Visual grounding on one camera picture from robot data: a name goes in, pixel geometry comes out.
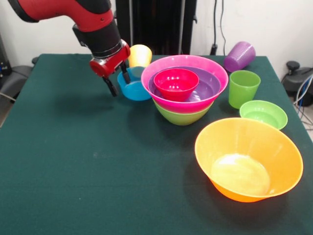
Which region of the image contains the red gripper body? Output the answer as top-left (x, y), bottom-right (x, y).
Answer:
top-left (89, 43), bottom-right (131, 79)

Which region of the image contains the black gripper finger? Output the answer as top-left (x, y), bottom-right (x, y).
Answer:
top-left (102, 77), bottom-right (120, 97)
top-left (120, 63), bottom-right (131, 85)

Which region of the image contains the small blue bowl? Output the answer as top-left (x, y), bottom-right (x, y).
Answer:
top-left (117, 67), bottom-right (152, 101)

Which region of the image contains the yellow cup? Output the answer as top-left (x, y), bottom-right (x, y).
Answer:
top-left (127, 44), bottom-right (153, 69)

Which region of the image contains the large pink bowl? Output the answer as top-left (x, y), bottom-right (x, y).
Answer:
top-left (140, 54), bottom-right (229, 115)

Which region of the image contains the small red bowl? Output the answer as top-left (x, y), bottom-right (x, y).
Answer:
top-left (153, 68), bottom-right (200, 102)

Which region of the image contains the medium green bowl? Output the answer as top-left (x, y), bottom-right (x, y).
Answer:
top-left (153, 100), bottom-right (214, 126)

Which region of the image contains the purple bowl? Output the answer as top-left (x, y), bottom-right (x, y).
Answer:
top-left (147, 66), bottom-right (222, 103)

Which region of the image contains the black robot column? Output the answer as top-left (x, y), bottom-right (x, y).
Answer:
top-left (112, 0), bottom-right (198, 56)

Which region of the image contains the dark green tablecloth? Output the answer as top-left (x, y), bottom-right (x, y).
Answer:
top-left (0, 53), bottom-right (313, 235)

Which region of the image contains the purple cup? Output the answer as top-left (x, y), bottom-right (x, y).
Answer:
top-left (223, 41), bottom-right (257, 73)

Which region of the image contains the green cup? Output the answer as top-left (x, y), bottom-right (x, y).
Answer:
top-left (228, 70), bottom-right (261, 110)

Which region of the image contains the small green bowl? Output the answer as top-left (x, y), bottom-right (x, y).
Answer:
top-left (239, 99), bottom-right (289, 130)

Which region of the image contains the large orange bowl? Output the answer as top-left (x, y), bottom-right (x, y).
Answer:
top-left (194, 117), bottom-right (304, 203)

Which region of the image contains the black wall cable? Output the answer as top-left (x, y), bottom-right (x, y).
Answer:
top-left (220, 0), bottom-right (227, 56)
top-left (213, 0), bottom-right (218, 46)

